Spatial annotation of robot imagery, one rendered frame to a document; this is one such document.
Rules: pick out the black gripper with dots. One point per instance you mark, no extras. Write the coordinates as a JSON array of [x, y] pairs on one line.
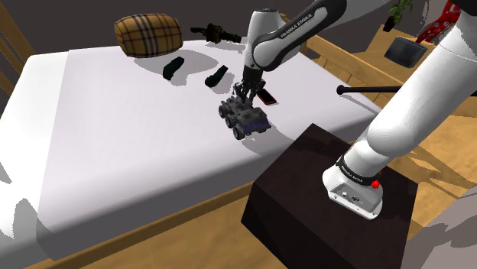
[[253, 77]]

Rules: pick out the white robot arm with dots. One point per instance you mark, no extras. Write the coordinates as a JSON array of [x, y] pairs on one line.
[[410, 100]]

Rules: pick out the red and black phone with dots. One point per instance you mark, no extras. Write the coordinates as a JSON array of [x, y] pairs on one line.
[[267, 97]]

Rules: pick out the black curved block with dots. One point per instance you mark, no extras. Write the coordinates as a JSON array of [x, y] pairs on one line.
[[173, 68], [216, 76]]

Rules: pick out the grey toy truck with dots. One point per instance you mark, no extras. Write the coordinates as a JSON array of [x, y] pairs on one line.
[[246, 118]]

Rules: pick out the black and brown cylindrical tool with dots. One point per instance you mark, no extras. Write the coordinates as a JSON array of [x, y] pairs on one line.
[[216, 33]]

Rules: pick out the brown plaid pillow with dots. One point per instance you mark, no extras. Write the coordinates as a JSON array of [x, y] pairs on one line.
[[149, 35]]

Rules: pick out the black rod with knob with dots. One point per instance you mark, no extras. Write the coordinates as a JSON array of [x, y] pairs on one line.
[[369, 89]]

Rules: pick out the dark robot stand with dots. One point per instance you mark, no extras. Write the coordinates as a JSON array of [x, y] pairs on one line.
[[298, 193]]

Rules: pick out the wooden side table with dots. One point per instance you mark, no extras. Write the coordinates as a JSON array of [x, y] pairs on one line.
[[376, 46]]

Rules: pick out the dark grey box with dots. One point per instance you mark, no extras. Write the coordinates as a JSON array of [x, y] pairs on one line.
[[405, 52]]

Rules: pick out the green plant in black pot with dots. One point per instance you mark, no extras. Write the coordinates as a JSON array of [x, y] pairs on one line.
[[398, 13]]

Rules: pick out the red perforated object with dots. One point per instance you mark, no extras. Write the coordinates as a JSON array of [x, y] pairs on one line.
[[439, 23]]

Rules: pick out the white bed with wooden frame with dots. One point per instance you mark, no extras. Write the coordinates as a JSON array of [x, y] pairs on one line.
[[123, 126]]

